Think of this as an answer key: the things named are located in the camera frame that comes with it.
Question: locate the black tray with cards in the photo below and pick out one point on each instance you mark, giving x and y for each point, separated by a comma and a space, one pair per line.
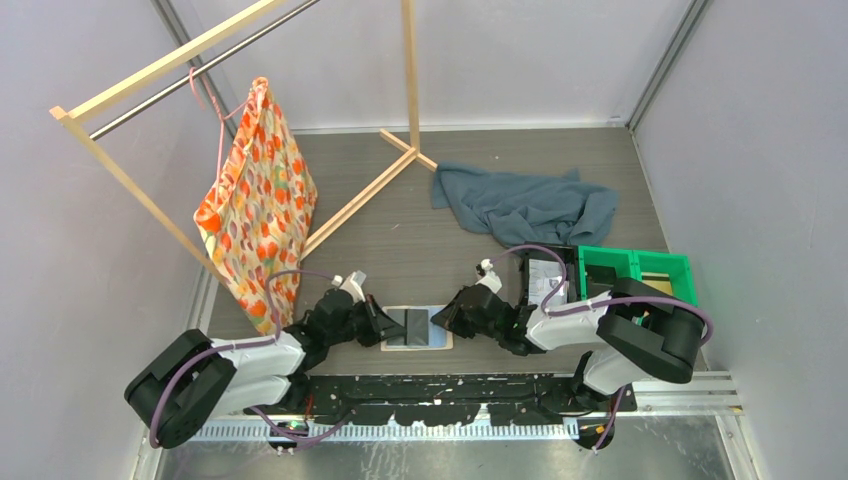
540, 273

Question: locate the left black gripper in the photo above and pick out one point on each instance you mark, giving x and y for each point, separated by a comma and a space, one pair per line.
377, 321

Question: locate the wooden clothes rack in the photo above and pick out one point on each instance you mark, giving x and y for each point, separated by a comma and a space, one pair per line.
74, 119

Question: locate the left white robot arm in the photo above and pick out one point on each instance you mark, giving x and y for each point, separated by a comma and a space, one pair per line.
197, 378

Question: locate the beige leather card holder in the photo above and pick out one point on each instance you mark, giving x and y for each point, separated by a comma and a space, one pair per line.
439, 338

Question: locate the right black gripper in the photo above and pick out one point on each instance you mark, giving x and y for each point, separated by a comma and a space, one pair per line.
451, 317

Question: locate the black VIP credit card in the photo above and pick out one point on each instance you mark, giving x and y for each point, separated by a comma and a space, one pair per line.
398, 333

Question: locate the orange floral fabric bag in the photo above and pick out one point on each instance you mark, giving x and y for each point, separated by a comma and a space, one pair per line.
255, 219

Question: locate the green plastic bin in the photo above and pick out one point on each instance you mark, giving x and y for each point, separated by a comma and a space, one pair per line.
598, 268

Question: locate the blue grey cloth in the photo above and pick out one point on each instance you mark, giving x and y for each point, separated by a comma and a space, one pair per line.
516, 209

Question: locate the metal hanging rod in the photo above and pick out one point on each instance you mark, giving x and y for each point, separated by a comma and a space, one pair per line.
202, 69

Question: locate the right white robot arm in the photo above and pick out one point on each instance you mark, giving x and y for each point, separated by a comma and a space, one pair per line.
636, 332

